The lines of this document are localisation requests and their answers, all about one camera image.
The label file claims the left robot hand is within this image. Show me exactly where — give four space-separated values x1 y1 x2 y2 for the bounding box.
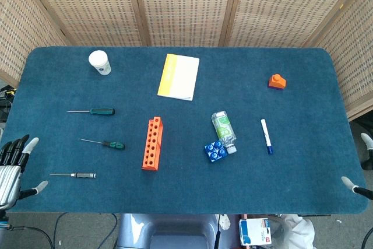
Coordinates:
0 134 49 211

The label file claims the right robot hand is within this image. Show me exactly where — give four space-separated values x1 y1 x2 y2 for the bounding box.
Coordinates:
340 132 373 200

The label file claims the black silver knurled screwdriver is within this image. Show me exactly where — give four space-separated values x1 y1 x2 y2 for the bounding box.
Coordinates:
49 172 97 178

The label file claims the green black striped screwdriver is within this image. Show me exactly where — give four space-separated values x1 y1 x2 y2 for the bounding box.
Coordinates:
79 138 126 151

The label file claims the teal handled screwdriver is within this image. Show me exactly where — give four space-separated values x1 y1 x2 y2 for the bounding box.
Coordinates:
66 107 115 115

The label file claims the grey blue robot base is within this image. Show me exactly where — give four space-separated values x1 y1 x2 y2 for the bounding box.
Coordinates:
116 213 222 249

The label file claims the orange screwdriver rack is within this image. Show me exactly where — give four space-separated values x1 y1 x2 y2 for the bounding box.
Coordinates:
142 116 164 171

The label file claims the black yellow equipment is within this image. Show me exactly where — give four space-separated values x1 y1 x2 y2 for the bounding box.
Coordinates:
0 84 15 121

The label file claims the white marker blue cap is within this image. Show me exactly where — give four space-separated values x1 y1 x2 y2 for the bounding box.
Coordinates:
260 118 275 156

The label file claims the orange purple toy block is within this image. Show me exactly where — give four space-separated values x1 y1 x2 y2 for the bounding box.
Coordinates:
267 73 287 90

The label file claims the white cloth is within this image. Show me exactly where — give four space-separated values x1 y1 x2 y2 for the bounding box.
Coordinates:
270 213 317 249

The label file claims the white paper cup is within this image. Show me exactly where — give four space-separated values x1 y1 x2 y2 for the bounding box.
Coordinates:
88 50 112 76

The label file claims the white blue cardboard box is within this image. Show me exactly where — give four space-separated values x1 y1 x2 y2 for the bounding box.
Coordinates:
238 218 272 246

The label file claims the clear bottle green label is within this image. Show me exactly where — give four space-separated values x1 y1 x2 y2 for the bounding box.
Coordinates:
211 110 237 155

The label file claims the blue toy brick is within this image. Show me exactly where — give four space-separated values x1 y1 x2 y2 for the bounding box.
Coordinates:
204 140 228 163

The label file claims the white perforated disc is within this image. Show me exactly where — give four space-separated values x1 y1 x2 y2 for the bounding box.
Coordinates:
218 213 231 232

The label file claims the blue felt table mat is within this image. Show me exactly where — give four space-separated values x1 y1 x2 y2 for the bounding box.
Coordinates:
0 46 370 215

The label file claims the yellow white notepad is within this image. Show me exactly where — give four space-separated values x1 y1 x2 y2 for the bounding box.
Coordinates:
157 53 200 101

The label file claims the woven bamboo folding screen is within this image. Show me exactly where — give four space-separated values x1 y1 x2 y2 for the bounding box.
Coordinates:
0 0 373 121

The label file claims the black floor cable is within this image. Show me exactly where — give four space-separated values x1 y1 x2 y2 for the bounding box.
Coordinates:
52 213 119 249
0 224 55 249

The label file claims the thin black base cable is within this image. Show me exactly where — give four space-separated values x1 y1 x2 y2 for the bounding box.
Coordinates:
214 215 221 249

